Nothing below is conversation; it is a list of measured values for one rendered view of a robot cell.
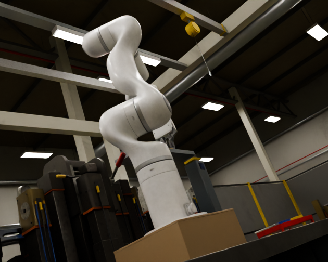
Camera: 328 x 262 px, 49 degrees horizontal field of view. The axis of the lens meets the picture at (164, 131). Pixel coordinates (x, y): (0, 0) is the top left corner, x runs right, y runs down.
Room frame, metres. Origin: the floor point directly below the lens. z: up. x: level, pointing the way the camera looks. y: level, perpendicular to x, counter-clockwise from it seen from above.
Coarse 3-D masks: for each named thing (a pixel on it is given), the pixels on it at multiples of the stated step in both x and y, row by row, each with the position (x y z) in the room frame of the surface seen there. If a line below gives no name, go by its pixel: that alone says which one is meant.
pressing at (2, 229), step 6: (144, 216) 1.73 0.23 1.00; (0, 228) 1.08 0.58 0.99; (6, 228) 1.09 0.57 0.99; (12, 228) 1.11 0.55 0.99; (18, 228) 1.17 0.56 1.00; (0, 234) 1.17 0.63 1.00; (6, 234) 1.19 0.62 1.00; (18, 234) 1.25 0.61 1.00; (6, 240) 1.27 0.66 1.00; (12, 240) 1.30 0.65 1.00; (18, 240) 1.31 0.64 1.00
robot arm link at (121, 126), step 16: (112, 112) 0.99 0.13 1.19; (128, 112) 0.98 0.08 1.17; (112, 128) 0.99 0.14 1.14; (128, 128) 1.00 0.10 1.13; (144, 128) 1.02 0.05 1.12; (112, 144) 1.04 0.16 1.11; (128, 144) 0.99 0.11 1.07; (144, 144) 0.99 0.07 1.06; (160, 144) 1.00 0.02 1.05; (144, 160) 0.99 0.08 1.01; (160, 160) 0.99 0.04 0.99
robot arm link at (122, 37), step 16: (128, 16) 1.06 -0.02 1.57; (112, 32) 1.06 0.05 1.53; (128, 32) 1.04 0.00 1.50; (112, 48) 1.11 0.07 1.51; (128, 48) 1.06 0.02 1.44; (112, 64) 1.03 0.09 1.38; (128, 64) 1.03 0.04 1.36; (112, 80) 1.05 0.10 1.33; (128, 80) 1.01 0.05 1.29; (144, 96) 0.98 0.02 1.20; (160, 96) 0.99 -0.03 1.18; (144, 112) 0.98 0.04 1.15; (160, 112) 0.99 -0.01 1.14
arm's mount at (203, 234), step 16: (176, 224) 0.88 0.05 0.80; (192, 224) 0.92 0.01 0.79; (208, 224) 0.97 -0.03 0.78; (224, 224) 1.02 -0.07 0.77; (144, 240) 0.95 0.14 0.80; (160, 240) 0.92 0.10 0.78; (176, 240) 0.89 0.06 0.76; (192, 240) 0.90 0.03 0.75; (208, 240) 0.95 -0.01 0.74; (224, 240) 1.00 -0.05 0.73; (240, 240) 1.06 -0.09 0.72; (128, 256) 1.00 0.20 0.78; (144, 256) 0.96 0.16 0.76; (160, 256) 0.93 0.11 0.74; (176, 256) 0.90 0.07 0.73; (192, 256) 0.89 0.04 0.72
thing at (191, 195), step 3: (186, 192) 1.79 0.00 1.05; (189, 192) 1.79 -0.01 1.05; (192, 192) 1.81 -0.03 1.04; (189, 195) 1.79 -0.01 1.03; (192, 195) 1.80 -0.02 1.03; (189, 198) 1.79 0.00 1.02; (192, 198) 1.79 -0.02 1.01; (195, 198) 1.80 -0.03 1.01; (192, 201) 1.79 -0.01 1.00; (195, 201) 1.81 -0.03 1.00; (195, 204) 1.80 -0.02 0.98; (198, 207) 1.81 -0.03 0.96; (198, 210) 1.81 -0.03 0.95; (195, 213) 1.79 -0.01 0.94
